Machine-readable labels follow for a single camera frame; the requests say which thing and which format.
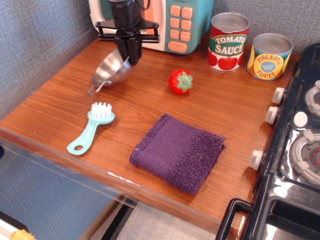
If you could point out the white stove knob middle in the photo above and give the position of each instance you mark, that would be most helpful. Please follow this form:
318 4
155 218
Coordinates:
271 114

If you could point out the pineapple slices can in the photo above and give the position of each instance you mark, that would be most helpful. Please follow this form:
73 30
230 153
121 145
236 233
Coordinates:
269 56

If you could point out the white stove knob top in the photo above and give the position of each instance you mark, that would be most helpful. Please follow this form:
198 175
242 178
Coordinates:
278 95

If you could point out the white stove knob bottom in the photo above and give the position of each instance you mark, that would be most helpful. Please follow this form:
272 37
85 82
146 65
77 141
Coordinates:
255 159

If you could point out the black toy stove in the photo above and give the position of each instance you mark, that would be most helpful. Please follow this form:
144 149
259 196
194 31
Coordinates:
286 193

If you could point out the white stove knob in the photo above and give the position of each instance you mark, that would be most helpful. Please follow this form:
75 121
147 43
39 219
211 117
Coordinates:
255 159
271 114
278 95

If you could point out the teal toy microwave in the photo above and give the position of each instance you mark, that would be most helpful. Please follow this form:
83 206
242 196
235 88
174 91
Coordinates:
182 23

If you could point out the orange fuzzy object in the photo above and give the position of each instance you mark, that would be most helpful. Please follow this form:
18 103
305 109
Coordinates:
21 235

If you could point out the purple towel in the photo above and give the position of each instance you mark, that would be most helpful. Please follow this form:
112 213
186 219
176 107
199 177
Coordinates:
179 153

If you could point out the tomato sauce can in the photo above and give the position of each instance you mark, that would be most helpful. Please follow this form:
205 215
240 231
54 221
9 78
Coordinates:
227 40

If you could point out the silver metal pot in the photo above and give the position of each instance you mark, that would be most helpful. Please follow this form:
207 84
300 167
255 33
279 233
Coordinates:
111 71

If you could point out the red toy strawberry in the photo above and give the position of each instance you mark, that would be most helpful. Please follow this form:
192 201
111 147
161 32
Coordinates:
181 81

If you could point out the teal dish brush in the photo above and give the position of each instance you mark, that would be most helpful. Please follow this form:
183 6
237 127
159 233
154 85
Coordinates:
100 114

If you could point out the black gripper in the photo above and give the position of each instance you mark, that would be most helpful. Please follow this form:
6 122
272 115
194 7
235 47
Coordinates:
128 23

